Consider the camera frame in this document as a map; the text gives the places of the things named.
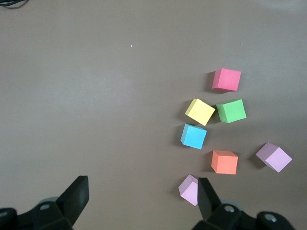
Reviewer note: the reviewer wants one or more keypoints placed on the green foam cube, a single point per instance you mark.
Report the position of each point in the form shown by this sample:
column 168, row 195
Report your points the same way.
column 232, row 111

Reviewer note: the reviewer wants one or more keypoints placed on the red foam cube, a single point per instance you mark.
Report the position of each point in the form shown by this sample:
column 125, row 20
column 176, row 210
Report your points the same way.
column 227, row 80

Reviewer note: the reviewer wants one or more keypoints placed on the brown table cover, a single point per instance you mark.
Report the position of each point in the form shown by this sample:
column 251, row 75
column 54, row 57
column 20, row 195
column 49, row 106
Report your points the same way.
column 96, row 95

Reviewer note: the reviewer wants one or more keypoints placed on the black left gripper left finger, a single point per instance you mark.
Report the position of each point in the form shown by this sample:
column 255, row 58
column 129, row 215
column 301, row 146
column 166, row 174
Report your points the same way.
column 74, row 198

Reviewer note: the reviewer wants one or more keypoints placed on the orange foam cube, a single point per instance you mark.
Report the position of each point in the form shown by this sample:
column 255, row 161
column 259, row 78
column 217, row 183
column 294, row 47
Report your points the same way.
column 225, row 163

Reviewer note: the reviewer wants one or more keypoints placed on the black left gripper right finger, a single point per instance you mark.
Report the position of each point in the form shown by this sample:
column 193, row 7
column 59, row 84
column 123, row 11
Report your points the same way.
column 206, row 198

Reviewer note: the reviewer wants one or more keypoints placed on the light blue foam cube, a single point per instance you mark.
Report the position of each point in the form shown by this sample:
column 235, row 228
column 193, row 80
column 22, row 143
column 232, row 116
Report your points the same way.
column 194, row 137

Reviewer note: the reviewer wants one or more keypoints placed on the yellow foam cube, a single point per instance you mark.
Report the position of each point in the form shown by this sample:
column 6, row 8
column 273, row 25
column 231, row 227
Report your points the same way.
column 201, row 112

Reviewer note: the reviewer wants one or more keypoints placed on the light pink foam cube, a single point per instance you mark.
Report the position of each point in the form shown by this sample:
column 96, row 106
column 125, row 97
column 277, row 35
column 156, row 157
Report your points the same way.
column 188, row 191
column 275, row 158

